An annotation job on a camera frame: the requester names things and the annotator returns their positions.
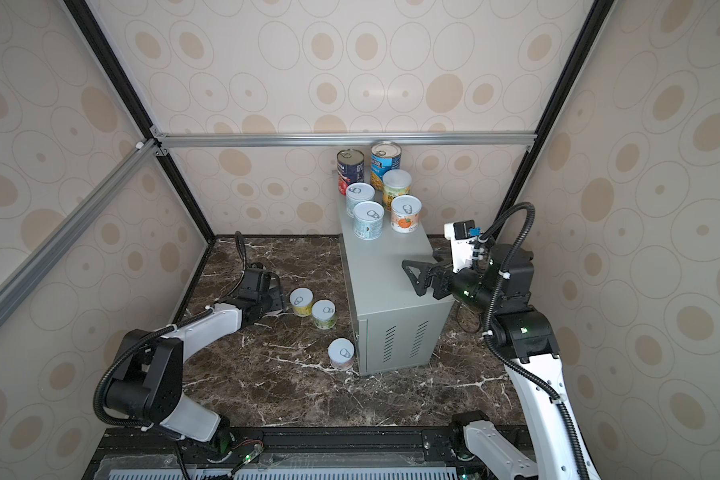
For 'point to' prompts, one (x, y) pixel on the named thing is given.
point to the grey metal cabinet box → (397, 329)
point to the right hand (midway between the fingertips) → (421, 259)
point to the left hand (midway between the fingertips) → (282, 289)
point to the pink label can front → (341, 352)
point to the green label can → (324, 314)
